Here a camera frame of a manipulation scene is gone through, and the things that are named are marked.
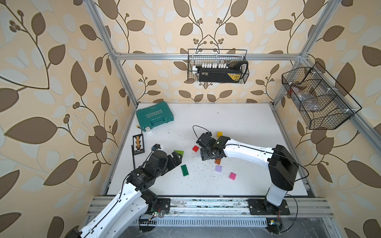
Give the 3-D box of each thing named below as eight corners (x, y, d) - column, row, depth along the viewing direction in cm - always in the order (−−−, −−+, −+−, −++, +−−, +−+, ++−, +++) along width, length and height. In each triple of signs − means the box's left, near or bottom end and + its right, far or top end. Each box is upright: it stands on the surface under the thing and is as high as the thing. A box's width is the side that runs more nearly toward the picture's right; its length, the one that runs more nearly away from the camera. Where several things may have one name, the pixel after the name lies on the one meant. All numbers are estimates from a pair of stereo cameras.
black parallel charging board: (134, 155, 95) (133, 153, 93) (133, 137, 103) (132, 136, 102) (145, 152, 96) (144, 151, 94) (143, 135, 104) (142, 133, 103)
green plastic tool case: (143, 132, 105) (141, 128, 101) (137, 114, 116) (135, 110, 112) (175, 120, 112) (174, 116, 108) (166, 104, 123) (165, 100, 119)
